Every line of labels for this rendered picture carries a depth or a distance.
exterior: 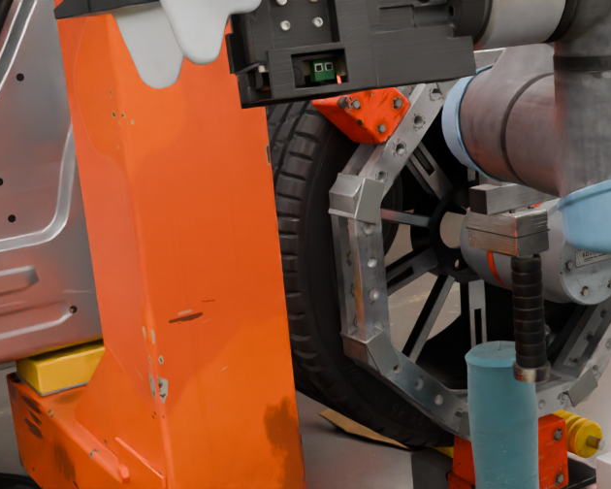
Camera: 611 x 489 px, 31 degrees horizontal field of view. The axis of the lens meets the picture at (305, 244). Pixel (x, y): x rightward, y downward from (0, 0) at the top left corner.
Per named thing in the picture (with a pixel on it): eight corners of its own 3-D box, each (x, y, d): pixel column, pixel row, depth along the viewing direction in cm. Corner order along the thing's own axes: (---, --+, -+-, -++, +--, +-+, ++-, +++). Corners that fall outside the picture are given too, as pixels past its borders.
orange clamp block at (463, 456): (454, 414, 162) (450, 473, 163) (488, 430, 155) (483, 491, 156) (491, 409, 165) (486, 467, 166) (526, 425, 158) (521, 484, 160)
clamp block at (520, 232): (499, 239, 134) (497, 197, 133) (551, 250, 126) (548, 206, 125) (466, 247, 132) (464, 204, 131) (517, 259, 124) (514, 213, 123)
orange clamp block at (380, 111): (380, 101, 147) (337, 59, 142) (415, 103, 140) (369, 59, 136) (353, 143, 146) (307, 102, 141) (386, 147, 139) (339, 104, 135)
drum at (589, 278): (530, 271, 164) (526, 179, 161) (638, 298, 146) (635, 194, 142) (456, 291, 157) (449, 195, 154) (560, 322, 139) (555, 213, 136)
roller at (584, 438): (491, 405, 192) (489, 374, 191) (616, 457, 167) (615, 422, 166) (465, 413, 189) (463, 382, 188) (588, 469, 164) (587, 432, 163)
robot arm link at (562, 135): (618, 212, 70) (612, 40, 68) (732, 245, 60) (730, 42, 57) (507, 231, 68) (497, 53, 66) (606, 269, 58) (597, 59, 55)
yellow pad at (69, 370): (97, 353, 178) (93, 324, 177) (128, 374, 166) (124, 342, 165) (15, 374, 172) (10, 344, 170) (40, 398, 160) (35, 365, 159)
